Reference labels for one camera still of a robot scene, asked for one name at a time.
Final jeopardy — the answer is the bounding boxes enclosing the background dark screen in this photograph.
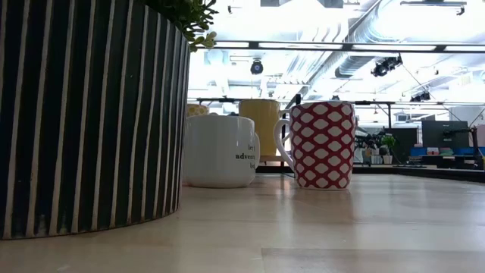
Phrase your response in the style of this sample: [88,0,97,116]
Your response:
[383,127,419,163]

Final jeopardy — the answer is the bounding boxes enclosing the blue storage bins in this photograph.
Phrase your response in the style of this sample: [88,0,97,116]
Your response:
[408,146,485,157]

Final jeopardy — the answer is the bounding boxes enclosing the artificial plant striped pot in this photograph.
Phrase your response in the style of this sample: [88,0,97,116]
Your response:
[0,0,220,240]

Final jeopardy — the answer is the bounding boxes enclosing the black ceiling spotlight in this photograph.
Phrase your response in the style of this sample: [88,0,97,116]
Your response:
[410,90,432,103]
[371,55,404,78]

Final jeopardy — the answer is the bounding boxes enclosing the small background potted plant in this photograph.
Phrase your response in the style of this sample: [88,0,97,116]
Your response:
[380,134,398,165]

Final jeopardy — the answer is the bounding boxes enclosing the black background table frame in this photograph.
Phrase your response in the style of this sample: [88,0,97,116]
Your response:
[354,99,485,130]

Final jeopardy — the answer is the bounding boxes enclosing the white mug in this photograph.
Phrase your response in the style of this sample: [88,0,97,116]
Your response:
[273,100,357,190]

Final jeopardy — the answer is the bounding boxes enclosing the dark green mug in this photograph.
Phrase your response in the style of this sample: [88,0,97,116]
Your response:
[181,115,261,189]

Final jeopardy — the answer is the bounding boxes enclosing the background computer monitor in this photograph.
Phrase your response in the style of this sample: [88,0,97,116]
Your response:
[421,120,470,149]

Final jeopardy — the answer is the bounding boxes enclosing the black overhead frame bar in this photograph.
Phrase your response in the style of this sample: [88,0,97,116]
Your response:
[188,40,485,54]

